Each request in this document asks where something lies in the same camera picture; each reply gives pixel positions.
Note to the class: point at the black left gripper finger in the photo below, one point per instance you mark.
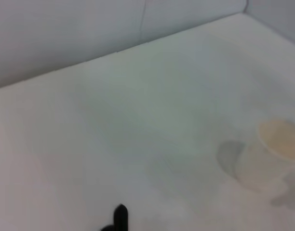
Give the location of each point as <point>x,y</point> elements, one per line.
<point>121,217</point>

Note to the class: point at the translucent white plastic cup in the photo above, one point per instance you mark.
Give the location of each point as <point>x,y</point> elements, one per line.
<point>277,144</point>

